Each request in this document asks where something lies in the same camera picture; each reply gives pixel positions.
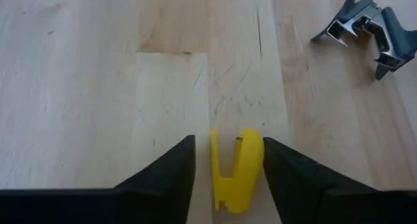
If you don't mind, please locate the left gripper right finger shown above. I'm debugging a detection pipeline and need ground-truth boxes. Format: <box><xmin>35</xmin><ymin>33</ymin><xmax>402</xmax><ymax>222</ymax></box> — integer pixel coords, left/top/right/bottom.
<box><xmin>262</xmin><ymin>136</ymin><xmax>417</xmax><ymax>224</ymax></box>

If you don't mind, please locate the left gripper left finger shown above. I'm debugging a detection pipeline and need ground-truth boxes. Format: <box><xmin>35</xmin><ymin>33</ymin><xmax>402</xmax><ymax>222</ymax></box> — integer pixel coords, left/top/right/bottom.
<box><xmin>0</xmin><ymin>134</ymin><xmax>197</xmax><ymax>224</ymax></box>

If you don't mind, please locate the yellow mini stapler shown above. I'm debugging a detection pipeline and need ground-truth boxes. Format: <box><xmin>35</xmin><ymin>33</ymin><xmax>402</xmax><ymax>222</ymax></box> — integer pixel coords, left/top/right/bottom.
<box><xmin>210</xmin><ymin>128</ymin><xmax>265</xmax><ymax>215</ymax></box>

